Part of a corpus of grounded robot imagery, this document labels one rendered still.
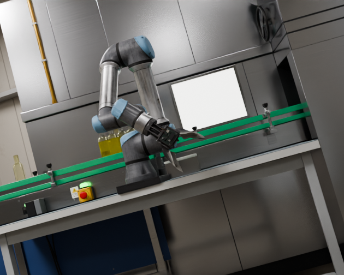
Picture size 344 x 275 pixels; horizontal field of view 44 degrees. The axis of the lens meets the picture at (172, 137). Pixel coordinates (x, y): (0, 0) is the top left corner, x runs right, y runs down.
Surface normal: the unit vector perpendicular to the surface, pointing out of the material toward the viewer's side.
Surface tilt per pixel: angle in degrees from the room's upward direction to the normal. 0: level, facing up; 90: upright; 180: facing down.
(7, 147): 90
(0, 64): 90
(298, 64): 90
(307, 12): 90
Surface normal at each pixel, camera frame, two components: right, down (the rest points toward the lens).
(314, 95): -0.04, -0.07
